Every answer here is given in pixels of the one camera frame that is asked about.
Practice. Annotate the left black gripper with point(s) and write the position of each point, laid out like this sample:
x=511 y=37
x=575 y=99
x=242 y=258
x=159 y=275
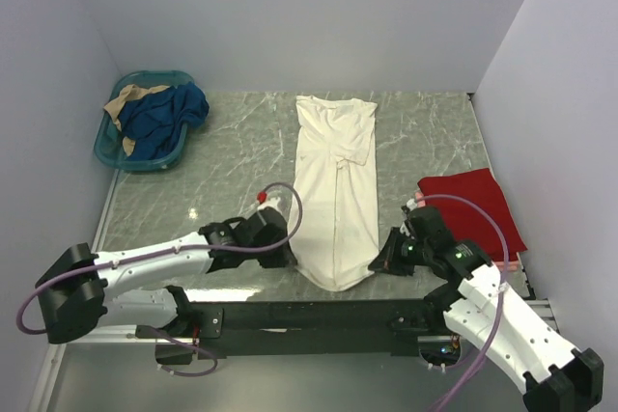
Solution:
x=283 y=258

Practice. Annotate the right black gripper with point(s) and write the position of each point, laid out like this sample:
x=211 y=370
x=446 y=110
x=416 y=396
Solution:
x=387 y=260

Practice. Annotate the cream white t-shirt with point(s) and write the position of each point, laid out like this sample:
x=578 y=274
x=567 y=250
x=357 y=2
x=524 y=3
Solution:
x=336 y=179

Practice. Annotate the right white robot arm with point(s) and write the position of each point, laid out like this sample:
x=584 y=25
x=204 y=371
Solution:
x=477 y=303

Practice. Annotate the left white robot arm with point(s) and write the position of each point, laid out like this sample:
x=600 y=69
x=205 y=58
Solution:
x=83 y=290

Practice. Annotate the black base beam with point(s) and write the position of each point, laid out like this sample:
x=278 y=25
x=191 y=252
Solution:
x=309 y=327

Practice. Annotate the folded pink t-shirt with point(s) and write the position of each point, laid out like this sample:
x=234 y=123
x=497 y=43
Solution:
x=506 y=265

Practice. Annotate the blue t-shirt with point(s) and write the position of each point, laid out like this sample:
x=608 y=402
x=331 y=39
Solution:
x=188 y=105

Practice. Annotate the tan t-shirt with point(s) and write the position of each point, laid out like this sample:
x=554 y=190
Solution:
x=143 y=117

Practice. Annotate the aluminium rail frame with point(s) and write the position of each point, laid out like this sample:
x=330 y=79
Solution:
x=183 y=345

